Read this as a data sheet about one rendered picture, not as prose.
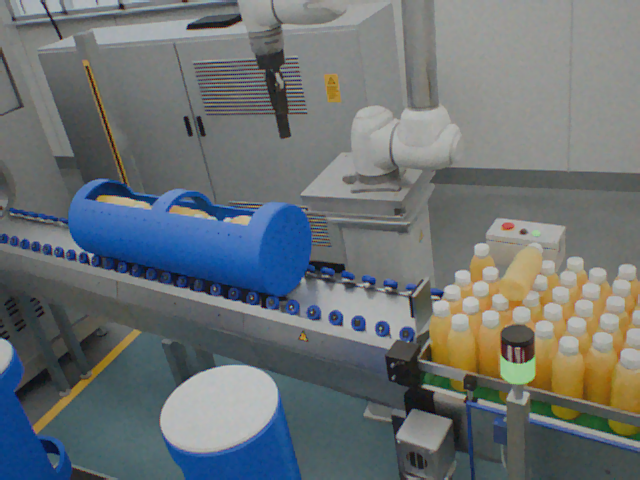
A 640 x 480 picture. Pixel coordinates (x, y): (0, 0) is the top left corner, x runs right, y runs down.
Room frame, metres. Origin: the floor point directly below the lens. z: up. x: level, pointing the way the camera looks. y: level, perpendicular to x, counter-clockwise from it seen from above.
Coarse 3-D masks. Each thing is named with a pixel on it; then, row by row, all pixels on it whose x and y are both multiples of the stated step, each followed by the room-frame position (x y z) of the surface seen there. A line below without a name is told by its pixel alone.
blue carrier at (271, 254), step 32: (96, 192) 2.25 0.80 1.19; (128, 192) 2.31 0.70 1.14; (192, 192) 2.01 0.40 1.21; (96, 224) 2.04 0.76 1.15; (128, 224) 1.95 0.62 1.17; (160, 224) 1.87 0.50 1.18; (192, 224) 1.80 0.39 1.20; (224, 224) 1.74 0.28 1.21; (256, 224) 1.68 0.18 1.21; (288, 224) 1.74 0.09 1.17; (128, 256) 1.96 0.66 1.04; (160, 256) 1.85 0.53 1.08; (192, 256) 1.76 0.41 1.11; (224, 256) 1.69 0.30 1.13; (256, 256) 1.62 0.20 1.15; (288, 256) 1.72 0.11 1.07; (256, 288) 1.64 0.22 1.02; (288, 288) 1.69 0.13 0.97
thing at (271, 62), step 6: (270, 54) 1.66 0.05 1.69; (276, 54) 1.67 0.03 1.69; (282, 54) 1.68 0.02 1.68; (258, 60) 1.68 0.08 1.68; (264, 60) 1.66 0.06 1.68; (270, 60) 1.66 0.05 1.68; (276, 60) 1.66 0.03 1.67; (282, 60) 1.68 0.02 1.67; (258, 66) 1.68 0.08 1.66; (264, 66) 1.67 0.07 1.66; (270, 66) 1.66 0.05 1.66; (276, 66) 1.66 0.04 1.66; (270, 72) 1.68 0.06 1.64; (276, 72) 1.66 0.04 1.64; (276, 78) 1.66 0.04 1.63
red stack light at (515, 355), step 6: (504, 342) 0.94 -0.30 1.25; (534, 342) 0.92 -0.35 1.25; (504, 348) 0.93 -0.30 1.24; (510, 348) 0.92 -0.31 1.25; (516, 348) 0.91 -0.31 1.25; (522, 348) 0.91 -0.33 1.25; (528, 348) 0.91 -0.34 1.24; (534, 348) 0.92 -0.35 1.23; (504, 354) 0.93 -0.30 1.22; (510, 354) 0.92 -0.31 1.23; (516, 354) 0.92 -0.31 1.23; (522, 354) 0.91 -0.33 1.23; (528, 354) 0.91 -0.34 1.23; (534, 354) 0.92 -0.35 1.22; (510, 360) 0.92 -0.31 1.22; (516, 360) 0.91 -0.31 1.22; (522, 360) 0.91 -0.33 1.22; (528, 360) 0.91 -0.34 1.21
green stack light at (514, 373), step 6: (504, 360) 0.93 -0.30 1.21; (534, 360) 0.92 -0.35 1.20; (504, 366) 0.93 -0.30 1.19; (510, 366) 0.92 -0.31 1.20; (516, 366) 0.91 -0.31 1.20; (522, 366) 0.91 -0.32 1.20; (528, 366) 0.91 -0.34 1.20; (534, 366) 0.92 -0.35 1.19; (504, 372) 0.93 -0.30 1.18; (510, 372) 0.92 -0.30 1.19; (516, 372) 0.91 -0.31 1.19; (522, 372) 0.91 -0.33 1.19; (528, 372) 0.91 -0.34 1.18; (534, 372) 0.92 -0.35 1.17; (504, 378) 0.93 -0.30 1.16; (510, 378) 0.92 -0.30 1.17; (516, 378) 0.91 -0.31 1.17; (522, 378) 0.91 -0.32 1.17; (528, 378) 0.91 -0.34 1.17
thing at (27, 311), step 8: (16, 296) 2.59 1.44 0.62; (24, 296) 2.61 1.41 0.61; (24, 304) 2.60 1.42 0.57; (24, 312) 2.59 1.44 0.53; (32, 312) 2.61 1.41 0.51; (24, 320) 2.61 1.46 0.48; (32, 320) 2.60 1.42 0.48; (32, 328) 2.59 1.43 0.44; (40, 328) 2.61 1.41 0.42; (32, 336) 2.61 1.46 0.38; (40, 336) 2.60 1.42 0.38; (40, 344) 2.59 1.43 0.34; (48, 344) 2.62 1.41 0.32; (40, 352) 2.60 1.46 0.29; (48, 352) 2.60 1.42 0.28; (48, 360) 2.59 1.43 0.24; (56, 360) 2.62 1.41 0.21; (48, 368) 2.60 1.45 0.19; (56, 368) 2.60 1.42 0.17; (56, 376) 2.59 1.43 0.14; (64, 376) 2.62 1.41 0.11; (56, 384) 2.60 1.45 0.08; (64, 384) 2.61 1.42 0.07; (64, 392) 2.61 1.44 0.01
